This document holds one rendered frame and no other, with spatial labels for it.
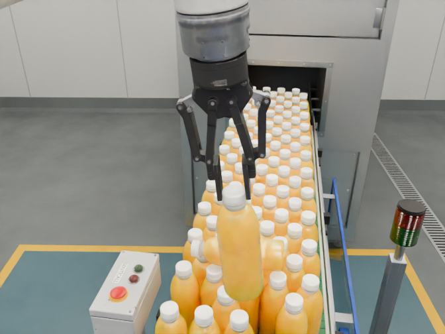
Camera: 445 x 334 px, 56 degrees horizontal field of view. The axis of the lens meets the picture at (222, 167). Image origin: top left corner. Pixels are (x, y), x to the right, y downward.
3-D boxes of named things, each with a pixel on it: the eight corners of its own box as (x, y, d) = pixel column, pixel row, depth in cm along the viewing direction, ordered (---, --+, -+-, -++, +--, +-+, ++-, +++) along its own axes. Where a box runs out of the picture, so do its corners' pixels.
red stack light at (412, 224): (396, 229, 97) (399, 215, 96) (391, 213, 103) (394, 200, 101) (424, 232, 97) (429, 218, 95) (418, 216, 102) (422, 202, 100)
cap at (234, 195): (231, 209, 65) (230, 200, 64) (218, 198, 68) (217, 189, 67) (251, 200, 67) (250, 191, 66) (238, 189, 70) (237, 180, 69)
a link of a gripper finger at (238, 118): (226, 88, 59) (235, 85, 59) (247, 152, 65) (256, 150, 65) (224, 99, 56) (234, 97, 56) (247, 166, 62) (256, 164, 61)
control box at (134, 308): (95, 340, 95) (88, 308, 90) (126, 278, 113) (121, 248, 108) (136, 346, 94) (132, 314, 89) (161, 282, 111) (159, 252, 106)
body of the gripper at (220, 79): (181, 64, 52) (192, 130, 57) (249, 58, 51) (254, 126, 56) (189, 45, 58) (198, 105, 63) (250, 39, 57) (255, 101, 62)
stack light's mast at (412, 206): (387, 265, 103) (400, 211, 95) (383, 248, 108) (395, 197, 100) (414, 268, 102) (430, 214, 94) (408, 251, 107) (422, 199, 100)
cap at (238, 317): (251, 326, 87) (251, 320, 86) (234, 332, 85) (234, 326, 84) (243, 312, 90) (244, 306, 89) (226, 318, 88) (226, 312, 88)
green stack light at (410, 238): (391, 246, 100) (396, 229, 97) (387, 229, 105) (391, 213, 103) (420, 248, 99) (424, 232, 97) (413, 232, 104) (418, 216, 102)
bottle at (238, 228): (238, 309, 73) (228, 218, 63) (216, 284, 79) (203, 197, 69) (271, 290, 76) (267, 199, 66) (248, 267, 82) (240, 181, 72)
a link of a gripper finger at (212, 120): (218, 100, 56) (208, 99, 56) (212, 168, 62) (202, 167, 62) (220, 88, 59) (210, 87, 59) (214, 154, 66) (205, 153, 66)
